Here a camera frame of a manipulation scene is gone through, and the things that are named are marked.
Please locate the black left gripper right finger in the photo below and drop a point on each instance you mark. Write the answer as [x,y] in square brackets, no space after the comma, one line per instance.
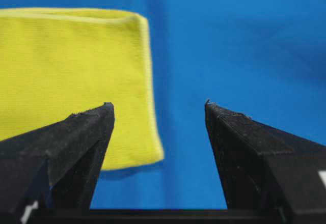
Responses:
[265,169]

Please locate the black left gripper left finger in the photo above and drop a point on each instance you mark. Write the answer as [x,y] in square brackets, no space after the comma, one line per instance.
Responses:
[56,166]

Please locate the yellow-green towel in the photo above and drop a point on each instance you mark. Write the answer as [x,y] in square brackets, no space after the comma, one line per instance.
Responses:
[61,61]

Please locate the blue table cloth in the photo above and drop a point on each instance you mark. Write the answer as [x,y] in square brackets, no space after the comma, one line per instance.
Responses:
[263,58]

